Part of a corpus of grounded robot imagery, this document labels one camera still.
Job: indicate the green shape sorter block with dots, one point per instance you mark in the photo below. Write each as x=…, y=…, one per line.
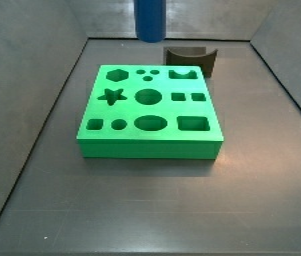
x=151, y=111

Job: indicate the dark curved holder block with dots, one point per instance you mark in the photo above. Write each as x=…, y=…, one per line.
x=191, y=56

